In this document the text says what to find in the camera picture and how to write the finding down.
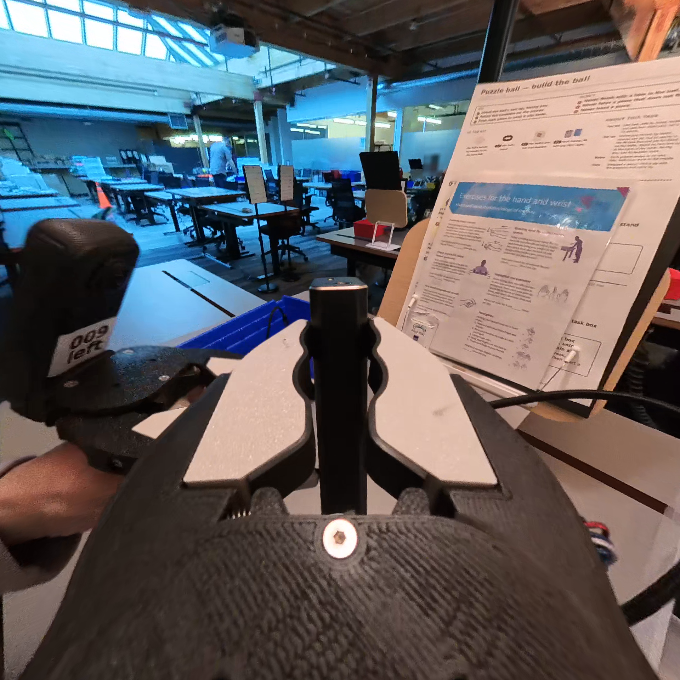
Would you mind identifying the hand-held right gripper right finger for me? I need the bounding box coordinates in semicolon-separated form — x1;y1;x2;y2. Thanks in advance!
368;317;499;491

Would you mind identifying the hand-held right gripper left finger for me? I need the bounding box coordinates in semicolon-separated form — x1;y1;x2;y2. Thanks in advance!
182;318;316;492

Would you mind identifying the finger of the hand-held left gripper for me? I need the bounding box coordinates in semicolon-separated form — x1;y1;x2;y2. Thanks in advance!
205;355;246;379
131;406;190;441

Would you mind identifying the blue plastic bin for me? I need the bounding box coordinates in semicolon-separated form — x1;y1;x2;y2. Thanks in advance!
178;295;313;373

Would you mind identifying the slim black USB hub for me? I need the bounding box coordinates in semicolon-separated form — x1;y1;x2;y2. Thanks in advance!
308;277;370;515

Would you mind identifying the person's left hand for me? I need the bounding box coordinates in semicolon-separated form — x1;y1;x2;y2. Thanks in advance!
0;441;125;549

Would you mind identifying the grey work table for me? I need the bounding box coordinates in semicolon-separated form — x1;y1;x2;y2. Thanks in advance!
109;259;268;352

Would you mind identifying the small wipe packet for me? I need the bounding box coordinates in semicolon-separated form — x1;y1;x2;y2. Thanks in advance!
402;310;442;349

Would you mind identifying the wooden document stand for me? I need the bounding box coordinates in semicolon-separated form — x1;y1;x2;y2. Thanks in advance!
378;56;680;423

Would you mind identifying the wooden top work table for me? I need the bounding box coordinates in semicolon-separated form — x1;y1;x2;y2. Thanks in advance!
167;187;246;236
199;202;302;269

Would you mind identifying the blue header exercise sheet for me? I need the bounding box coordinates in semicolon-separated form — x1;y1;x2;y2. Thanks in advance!
412;178;633;391

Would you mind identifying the neighbouring work table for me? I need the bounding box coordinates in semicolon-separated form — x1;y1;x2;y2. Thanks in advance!
316;226;412;290

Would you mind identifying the paper sign on stand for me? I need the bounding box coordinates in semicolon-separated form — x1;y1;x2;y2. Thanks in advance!
279;165;302;282
243;165;279;294

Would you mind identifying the red box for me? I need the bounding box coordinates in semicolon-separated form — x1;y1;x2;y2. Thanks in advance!
353;218;395;241

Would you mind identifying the black office chair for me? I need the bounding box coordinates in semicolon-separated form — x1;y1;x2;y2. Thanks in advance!
325;178;367;230

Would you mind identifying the acrylic stand with board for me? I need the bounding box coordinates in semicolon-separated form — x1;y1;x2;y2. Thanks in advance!
364;188;409;250

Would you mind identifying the black monitor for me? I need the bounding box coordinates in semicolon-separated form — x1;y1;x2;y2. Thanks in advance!
359;151;400;191

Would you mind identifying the ceiling projector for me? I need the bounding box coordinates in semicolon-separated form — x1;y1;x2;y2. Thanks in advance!
207;24;261;59

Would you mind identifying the large white instruction sheet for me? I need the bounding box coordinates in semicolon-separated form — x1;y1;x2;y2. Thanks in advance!
412;57;680;410

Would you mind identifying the long black cable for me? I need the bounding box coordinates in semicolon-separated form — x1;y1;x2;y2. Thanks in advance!
489;389;680;416

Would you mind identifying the red blue braided cable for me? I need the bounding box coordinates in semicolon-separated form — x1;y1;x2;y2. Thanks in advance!
584;518;620;565

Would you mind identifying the thick black cable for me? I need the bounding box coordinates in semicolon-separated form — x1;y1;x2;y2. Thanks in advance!
620;558;680;626

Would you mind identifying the black vertical post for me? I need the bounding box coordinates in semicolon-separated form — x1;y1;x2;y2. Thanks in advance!
478;0;520;86

